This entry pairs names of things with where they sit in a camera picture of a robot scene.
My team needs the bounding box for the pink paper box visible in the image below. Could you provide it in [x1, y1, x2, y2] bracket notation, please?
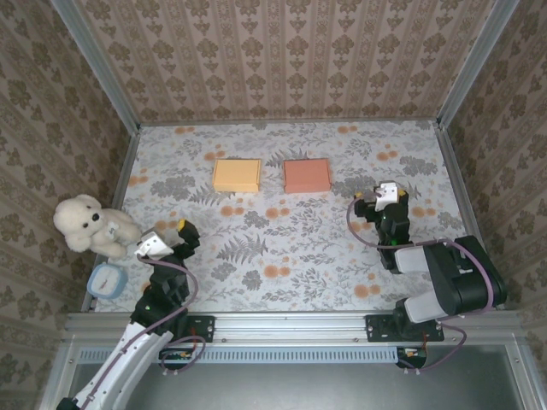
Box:
[283, 157, 333, 195]

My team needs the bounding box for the yellow paper box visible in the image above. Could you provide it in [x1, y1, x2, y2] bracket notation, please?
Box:
[212, 158, 262, 193]

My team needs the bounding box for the blue white round timer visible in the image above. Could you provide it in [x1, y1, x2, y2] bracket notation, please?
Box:
[87, 262, 128, 300]

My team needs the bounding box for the small black circuit board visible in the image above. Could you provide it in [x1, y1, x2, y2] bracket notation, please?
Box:
[159, 347, 194, 371]
[396, 346, 429, 369]

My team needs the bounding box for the floral patterned table cover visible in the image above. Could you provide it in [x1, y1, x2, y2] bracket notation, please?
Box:
[91, 120, 491, 313]

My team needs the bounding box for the white teddy bear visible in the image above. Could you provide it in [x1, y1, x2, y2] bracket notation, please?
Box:
[53, 194, 143, 260]

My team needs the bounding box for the grey metal sheet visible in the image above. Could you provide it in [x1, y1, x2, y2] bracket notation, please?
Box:
[63, 345, 531, 410]

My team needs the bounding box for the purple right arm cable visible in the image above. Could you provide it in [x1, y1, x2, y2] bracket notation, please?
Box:
[347, 190, 499, 377]

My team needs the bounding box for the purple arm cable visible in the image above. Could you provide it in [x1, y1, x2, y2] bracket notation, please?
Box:
[79, 249, 207, 410]
[347, 190, 499, 377]

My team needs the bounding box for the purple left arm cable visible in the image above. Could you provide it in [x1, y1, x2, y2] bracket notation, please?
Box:
[79, 249, 207, 410]

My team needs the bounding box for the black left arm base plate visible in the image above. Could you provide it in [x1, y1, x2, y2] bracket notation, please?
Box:
[139, 314, 215, 343]

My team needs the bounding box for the aluminium table side rail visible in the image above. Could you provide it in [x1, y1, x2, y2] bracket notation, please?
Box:
[434, 123, 506, 309]
[80, 127, 141, 313]

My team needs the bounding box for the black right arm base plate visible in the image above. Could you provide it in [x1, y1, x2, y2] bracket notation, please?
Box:
[365, 313, 445, 343]

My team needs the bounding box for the thin aluminium back rail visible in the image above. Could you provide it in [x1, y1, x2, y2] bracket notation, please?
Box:
[138, 118, 441, 127]

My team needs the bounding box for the aluminium frame bar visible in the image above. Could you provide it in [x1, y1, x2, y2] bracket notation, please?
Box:
[36, 341, 80, 410]
[506, 341, 547, 410]

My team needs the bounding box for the grey slotted cable duct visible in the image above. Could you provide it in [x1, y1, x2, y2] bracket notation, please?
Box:
[79, 344, 401, 365]

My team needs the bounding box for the aluminium mounting rail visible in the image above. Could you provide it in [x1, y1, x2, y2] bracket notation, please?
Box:
[63, 310, 529, 343]

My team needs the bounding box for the aluminium corner post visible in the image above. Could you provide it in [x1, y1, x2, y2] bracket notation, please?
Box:
[50, 0, 142, 134]
[436, 0, 521, 129]

